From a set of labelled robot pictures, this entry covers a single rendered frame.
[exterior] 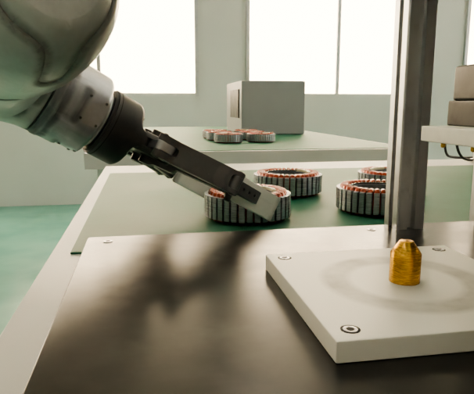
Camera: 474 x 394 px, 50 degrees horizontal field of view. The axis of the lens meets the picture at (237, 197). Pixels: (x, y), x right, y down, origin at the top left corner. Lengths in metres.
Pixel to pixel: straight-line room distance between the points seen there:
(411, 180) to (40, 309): 0.37
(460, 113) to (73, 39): 0.25
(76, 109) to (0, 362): 0.27
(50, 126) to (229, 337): 0.31
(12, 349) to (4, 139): 4.61
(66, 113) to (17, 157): 4.41
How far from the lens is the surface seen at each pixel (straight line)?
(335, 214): 0.70
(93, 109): 0.53
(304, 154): 1.71
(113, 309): 0.33
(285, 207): 0.64
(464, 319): 0.31
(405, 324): 0.29
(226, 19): 4.89
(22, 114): 0.52
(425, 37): 0.54
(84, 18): 0.33
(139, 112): 0.56
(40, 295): 0.43
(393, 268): 0.34
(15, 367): 0.33
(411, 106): 0.53
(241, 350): 0.28
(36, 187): 4.93
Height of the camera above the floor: 0.89
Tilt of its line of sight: 10 degrees down
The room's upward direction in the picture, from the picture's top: straight up
